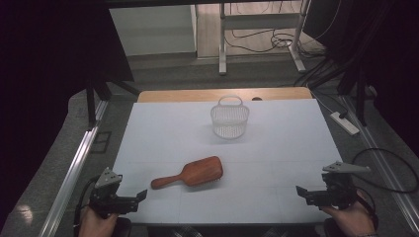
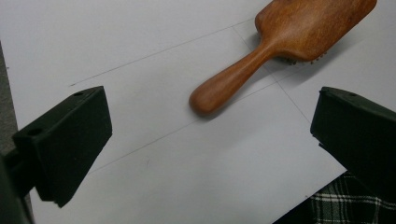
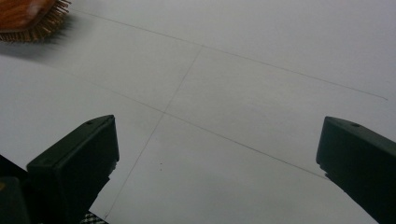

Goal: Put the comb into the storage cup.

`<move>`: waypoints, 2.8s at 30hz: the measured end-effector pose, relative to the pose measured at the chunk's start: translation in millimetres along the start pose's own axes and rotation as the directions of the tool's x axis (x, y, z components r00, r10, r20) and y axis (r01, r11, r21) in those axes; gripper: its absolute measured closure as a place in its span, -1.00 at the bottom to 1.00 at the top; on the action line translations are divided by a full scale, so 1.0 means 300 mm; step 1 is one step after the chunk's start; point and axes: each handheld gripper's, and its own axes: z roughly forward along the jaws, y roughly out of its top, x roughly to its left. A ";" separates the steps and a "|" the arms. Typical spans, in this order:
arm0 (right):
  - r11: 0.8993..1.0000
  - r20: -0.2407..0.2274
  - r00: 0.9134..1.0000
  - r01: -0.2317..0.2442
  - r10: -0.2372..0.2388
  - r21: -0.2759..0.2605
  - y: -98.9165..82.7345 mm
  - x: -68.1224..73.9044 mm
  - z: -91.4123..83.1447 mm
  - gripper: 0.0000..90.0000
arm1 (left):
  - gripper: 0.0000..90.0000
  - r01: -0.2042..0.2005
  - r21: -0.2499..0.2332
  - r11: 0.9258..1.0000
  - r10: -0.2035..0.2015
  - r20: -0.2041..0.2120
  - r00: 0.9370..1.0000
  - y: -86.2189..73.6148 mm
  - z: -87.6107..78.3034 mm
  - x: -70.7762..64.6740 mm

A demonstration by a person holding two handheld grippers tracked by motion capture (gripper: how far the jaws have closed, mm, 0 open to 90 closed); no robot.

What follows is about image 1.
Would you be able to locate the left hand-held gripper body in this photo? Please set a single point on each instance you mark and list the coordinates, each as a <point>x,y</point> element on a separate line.
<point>107,197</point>

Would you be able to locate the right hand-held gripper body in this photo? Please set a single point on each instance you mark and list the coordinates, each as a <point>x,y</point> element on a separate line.
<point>339,189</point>

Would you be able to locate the wooden hairbrush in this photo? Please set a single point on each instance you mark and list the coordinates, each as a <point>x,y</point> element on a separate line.
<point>197,173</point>

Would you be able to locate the white plastic basket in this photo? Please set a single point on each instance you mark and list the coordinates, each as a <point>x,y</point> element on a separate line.
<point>230,120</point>

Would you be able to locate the person's left hand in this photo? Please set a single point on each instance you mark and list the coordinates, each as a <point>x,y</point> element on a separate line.
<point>95,225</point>

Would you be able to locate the person's right hand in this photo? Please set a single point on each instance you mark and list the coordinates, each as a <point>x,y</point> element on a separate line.
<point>352,220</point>

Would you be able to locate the dark floor socket plate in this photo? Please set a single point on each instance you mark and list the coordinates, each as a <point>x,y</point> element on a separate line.
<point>100,142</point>

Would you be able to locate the white power strip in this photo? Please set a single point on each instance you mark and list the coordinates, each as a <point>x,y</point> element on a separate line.
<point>345,123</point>

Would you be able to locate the white table cover board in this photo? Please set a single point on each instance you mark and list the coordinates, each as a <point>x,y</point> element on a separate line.
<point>184,131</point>

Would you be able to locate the black metal stand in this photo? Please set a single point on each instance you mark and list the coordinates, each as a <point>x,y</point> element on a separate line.
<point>361,98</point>
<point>90,105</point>

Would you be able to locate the dark table grommet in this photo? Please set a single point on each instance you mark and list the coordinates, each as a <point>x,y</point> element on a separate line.
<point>257,98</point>

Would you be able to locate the wooden table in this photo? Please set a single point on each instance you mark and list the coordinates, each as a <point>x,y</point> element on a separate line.
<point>184,95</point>

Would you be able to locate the dark curtain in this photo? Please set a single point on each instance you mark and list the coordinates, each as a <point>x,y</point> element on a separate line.
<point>49,65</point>
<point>395,65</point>

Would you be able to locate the aluminium floor rail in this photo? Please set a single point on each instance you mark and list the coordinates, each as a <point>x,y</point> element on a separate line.
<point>378,154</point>
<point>70,177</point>

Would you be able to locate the white desk frame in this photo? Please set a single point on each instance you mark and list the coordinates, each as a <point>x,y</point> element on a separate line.
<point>222,49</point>

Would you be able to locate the white wall panel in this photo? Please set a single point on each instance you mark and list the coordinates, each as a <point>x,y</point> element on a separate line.
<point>153,29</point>

